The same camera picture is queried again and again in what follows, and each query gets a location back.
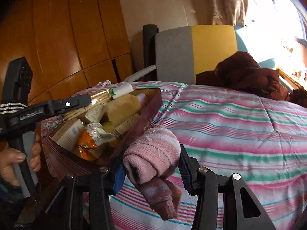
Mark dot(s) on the striped tablecloth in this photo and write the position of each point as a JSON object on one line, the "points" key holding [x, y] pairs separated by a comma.
{"points": [[227, 131]]}

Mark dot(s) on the pink sock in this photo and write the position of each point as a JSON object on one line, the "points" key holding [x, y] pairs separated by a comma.
{"points": [[149, 161]]}

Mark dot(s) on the maroon cloth pile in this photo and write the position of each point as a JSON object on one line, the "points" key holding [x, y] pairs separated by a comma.
{"points": [[241, 72]]}

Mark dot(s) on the person's left hand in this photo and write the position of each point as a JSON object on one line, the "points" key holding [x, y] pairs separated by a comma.
{"points": [[10, 156]]}

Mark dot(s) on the person's left forearm sleeve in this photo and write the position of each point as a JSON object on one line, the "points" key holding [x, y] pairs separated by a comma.
{"points": [[12, 203]]}

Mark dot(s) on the white foam block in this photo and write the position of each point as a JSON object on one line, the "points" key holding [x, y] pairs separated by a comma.
{"points": [[121, 90]]}

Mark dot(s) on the yellow sponge block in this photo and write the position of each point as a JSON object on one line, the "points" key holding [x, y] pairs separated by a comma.
{"points": [[122, 108]]}

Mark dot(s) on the white small carton box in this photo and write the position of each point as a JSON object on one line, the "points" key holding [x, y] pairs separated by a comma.
{"points": [[95, 114]]}

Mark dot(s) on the black rolled mat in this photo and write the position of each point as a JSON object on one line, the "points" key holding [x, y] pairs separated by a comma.
{"points": [[149, 44]]}

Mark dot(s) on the beige barcode carton box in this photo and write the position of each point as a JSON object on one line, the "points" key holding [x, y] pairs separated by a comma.
{"points": [[66, 135]]}

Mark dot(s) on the orange snack bag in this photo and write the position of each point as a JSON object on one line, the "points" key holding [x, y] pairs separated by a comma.
{"points": [[92, 141]]}

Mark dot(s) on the beige curtain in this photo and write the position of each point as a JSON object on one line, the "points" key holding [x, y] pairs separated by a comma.
{"points": [[228, 12]]}

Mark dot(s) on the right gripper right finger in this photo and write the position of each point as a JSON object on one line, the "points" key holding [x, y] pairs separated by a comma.
{"points": [[241, 210]]}

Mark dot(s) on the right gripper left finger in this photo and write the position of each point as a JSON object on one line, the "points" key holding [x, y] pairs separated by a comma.
{"points": [[82, 202]]}

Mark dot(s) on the wooden wardrobe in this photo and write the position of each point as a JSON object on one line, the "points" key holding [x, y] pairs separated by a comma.
{"points": [[70, 45]]}

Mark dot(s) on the grey yellow chair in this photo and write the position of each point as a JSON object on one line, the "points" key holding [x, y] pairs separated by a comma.
{"points": [[184, 52]]}

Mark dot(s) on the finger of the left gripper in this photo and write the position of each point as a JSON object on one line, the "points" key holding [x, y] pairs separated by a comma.
{"points": [[58, 107]]}

